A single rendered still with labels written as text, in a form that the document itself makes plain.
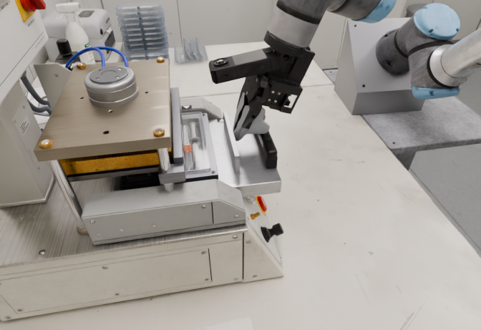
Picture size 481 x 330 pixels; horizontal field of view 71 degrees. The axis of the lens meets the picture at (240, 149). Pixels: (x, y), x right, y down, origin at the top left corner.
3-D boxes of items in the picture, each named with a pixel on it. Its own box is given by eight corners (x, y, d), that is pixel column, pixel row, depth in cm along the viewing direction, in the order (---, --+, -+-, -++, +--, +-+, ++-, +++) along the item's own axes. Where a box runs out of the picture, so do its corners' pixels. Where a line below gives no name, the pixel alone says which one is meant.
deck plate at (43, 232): (-50, 275, 51) (-54, 272, 50) (23, 139, 77) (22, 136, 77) (248, 232, 57) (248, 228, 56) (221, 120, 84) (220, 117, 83)
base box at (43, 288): (3, 324, 62) (-46, 273, 51) (54, 183, 91) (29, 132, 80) (284, 277, 69) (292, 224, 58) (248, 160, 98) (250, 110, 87)
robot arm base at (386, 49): (415, 31, 116) (434, 16, 106) (420, 74, 114) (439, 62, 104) (373, 31, 114) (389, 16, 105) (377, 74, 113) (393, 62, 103)
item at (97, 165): (64, 182, 53) (42, 134, 47) (89, 109, 70) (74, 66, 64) (175, 170, 55) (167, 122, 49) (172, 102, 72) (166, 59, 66)
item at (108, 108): (11, 203, 49) (-35, 132, 41) (60, 98, 73) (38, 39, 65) (177, 183, 52) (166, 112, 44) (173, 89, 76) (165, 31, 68)
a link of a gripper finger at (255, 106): (250, 133, 60) (269, 91, 55) (243, 132, 60) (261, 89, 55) (245, 119, 64) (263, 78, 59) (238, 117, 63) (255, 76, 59)
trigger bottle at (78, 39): (74, 73, 133) (52, 7, 117) (76, 64, 139) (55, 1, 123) (97, 70, 135) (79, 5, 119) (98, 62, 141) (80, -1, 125)
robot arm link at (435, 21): (429, 21, 106) (461, -4, 92) (435, 62, 104) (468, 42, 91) (394, 21, 105) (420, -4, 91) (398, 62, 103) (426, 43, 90)
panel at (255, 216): (282, 267, 70) (245, 220, 59) (253, 172, 93) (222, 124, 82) (290, 263, 70) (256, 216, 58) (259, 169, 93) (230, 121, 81)
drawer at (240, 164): (116, 217, 58) (104, 185, 53) (127, 142, 75) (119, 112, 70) (280, 195, 62) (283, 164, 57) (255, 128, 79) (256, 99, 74)
